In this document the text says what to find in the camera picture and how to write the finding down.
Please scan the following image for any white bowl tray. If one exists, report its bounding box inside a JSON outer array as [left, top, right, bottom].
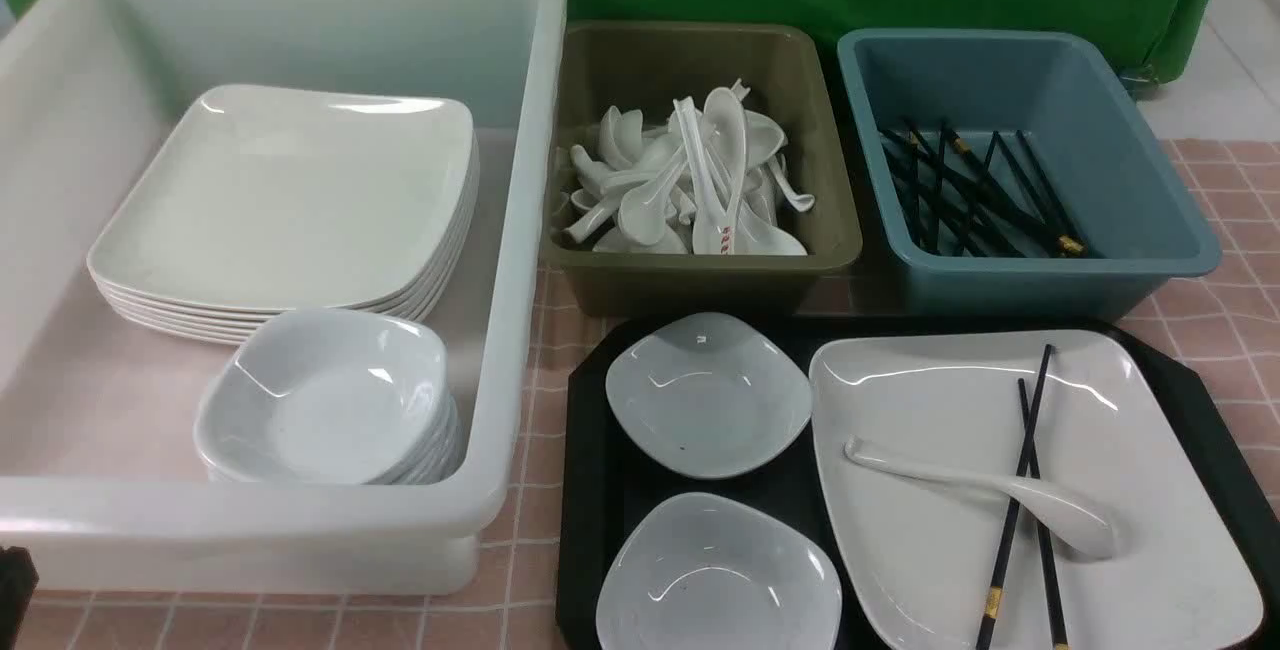
[[605, 312, 813, 480], [595, 493, 844, 649]]

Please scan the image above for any pile of white spoons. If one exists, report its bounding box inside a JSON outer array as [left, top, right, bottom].
[[553, 81, 817, 257]]

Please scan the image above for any pink checkered tablecloth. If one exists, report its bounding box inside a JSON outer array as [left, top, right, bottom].
[[15, 139, 1279, 649]]

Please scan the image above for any stack of white bowls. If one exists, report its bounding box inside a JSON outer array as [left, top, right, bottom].
[[193, 308, 465, 485]]

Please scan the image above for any black base corner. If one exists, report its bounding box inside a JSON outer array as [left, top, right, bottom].
[[0, 546, 40, 649]]

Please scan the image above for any stack of white square plates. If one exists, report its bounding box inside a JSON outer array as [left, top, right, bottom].
[[86, 84, 479, 345]]

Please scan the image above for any large white plastic tub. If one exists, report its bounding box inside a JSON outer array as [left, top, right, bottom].
[[1, 0, 566, 595]]

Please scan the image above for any olive green plastic bin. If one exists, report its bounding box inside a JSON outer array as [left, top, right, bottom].
[[541, 20, 863, 319]]

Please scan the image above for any large white square plate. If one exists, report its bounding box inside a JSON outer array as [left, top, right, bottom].
[[810, 328, 1265, 649]]

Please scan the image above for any pile of black chopsticks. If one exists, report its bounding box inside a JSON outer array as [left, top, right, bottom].
[[878, 116, 1093, 258]]

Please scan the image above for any blue plastic bin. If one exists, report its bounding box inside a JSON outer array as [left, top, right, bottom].
[[837, 29, 1222, 319]]

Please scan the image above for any black chopstick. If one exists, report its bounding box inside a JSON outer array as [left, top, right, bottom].
[[1018, 377, 1071, 649], [974, 344, 1053, 649]]

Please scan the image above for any white ceramic soup spoon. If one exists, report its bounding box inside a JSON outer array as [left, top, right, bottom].
[[844, 435, 1120, 560]]

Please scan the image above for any black plastic serving tray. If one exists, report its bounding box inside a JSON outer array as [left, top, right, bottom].
[[556, 316, 1277, 649]]

